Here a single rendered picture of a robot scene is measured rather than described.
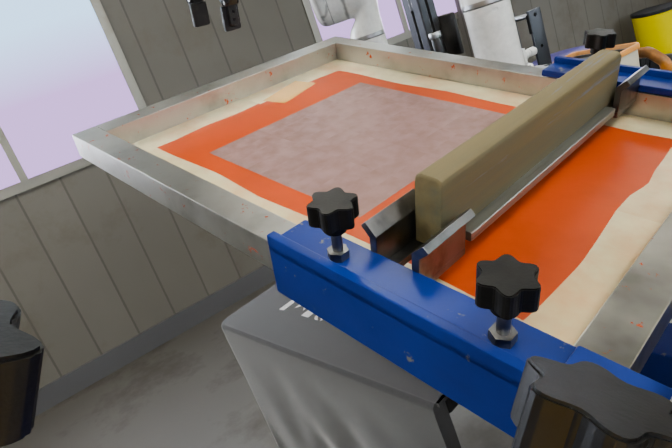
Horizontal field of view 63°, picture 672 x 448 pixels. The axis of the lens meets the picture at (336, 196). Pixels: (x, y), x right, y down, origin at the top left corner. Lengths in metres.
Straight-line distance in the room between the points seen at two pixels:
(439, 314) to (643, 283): 0.17
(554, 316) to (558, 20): 4.78
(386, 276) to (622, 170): 0.37
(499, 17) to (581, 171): 0.54
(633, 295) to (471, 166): 0.17
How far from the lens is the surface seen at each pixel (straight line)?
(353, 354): 0.75
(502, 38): 1.19
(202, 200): 0.63
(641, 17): 5.60
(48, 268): 3.25
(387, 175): 0.70
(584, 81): 0.71
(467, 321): 0.42
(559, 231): 0.61
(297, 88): 1.03
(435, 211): 0.49
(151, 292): 3.35
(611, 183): 0.70
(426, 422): 0.66
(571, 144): 0.69
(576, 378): 0.17
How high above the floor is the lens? 1.35
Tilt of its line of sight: 16 degrees down
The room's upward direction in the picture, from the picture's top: 20 degrees counter-clockwise
